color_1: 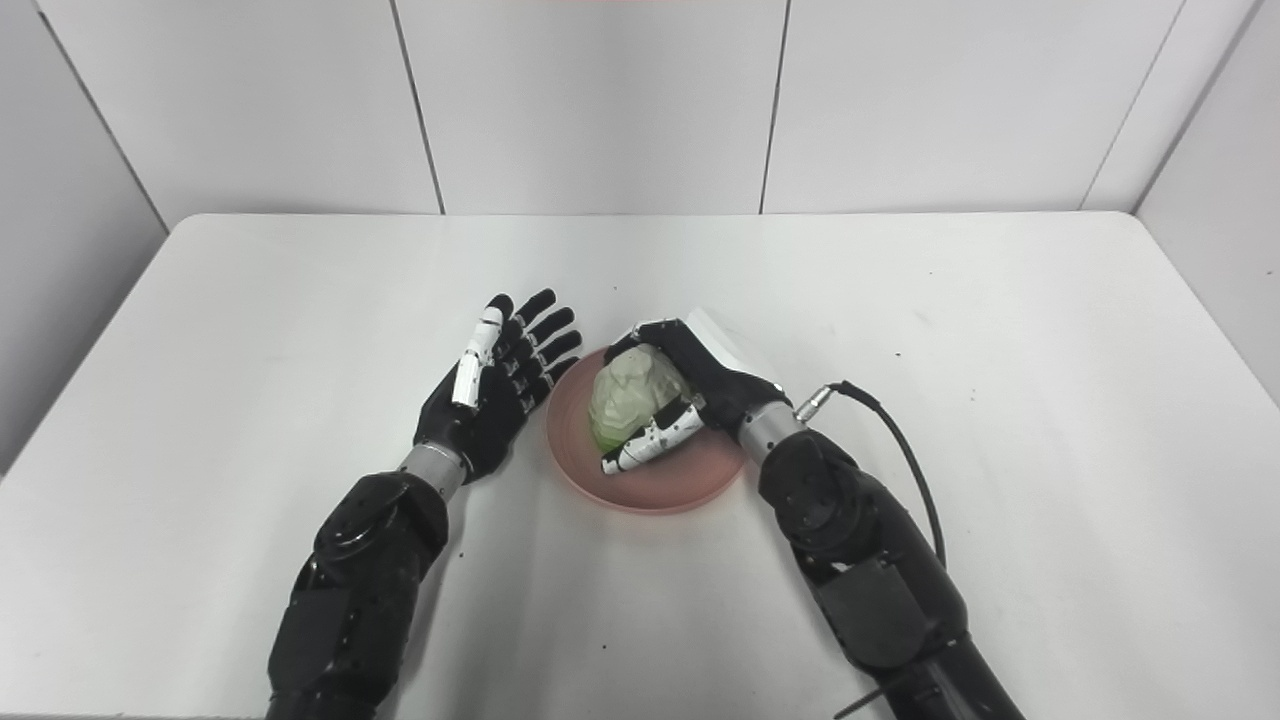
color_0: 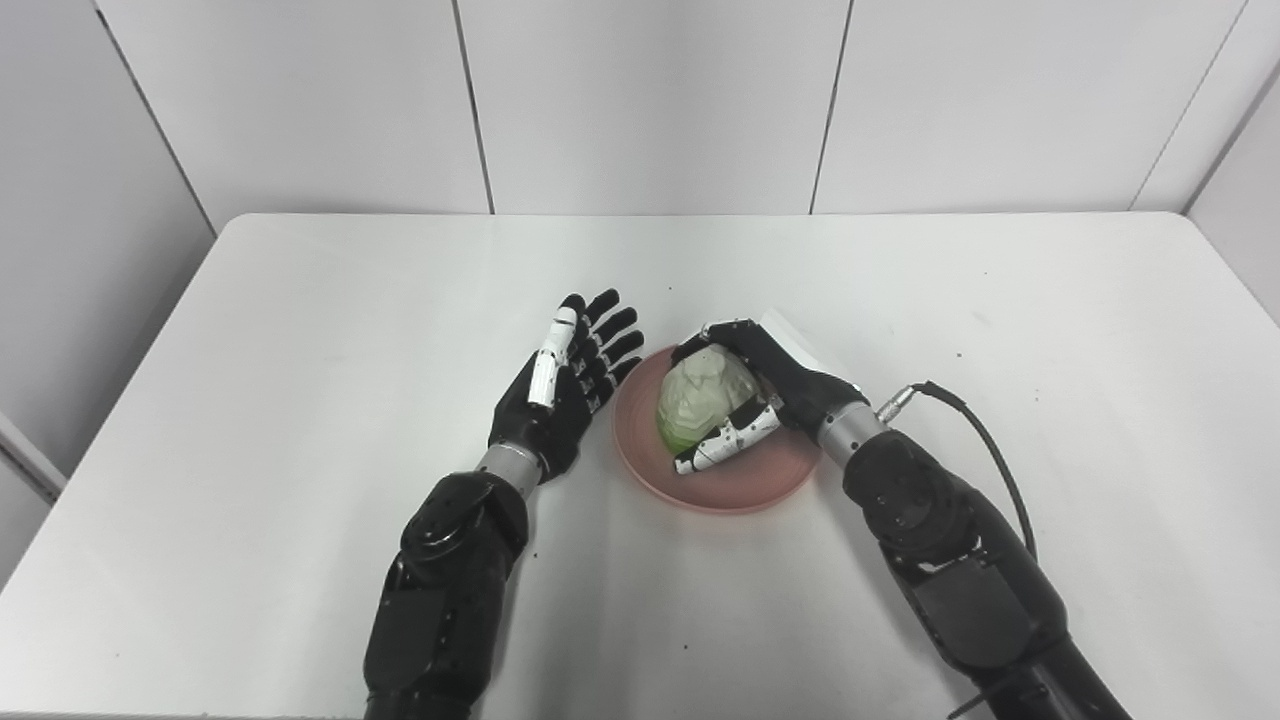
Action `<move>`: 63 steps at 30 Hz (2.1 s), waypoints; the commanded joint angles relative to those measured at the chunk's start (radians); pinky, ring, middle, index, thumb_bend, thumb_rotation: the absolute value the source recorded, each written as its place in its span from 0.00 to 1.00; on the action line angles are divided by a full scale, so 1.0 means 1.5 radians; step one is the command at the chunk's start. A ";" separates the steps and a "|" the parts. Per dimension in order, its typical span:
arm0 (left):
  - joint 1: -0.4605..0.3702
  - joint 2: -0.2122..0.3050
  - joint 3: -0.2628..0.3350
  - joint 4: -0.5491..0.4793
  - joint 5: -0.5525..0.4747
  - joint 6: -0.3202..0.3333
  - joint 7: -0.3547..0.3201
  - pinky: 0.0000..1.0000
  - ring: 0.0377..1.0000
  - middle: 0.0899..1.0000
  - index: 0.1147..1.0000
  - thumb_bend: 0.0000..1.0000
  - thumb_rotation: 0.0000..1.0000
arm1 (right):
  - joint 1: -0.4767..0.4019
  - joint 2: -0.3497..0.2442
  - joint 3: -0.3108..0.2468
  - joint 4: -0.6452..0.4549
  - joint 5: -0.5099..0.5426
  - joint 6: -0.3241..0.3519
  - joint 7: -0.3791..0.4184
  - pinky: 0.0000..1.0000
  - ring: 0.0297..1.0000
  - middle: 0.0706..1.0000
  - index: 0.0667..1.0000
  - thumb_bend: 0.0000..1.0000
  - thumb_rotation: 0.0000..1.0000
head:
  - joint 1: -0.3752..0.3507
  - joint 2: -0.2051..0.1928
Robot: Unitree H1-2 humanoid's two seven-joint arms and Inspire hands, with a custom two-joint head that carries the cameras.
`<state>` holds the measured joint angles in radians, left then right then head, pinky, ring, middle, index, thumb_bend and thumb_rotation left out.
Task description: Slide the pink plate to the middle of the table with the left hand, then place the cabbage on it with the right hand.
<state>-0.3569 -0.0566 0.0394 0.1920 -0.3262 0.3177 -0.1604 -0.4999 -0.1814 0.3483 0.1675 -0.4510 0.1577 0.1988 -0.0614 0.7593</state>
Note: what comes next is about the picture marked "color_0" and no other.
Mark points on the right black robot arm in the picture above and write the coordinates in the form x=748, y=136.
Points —
x=960, y=570

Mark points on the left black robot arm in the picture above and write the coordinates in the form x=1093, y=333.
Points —
x=450, y=590

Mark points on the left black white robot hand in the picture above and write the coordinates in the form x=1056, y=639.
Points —
x=565, y=395

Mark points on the green white toy cabbage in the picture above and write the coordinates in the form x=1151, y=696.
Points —
x=700, y=395

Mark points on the pink plastic plate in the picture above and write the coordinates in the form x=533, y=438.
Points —
x=750, y=475

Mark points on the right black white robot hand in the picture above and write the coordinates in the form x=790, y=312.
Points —
x=780, y=380

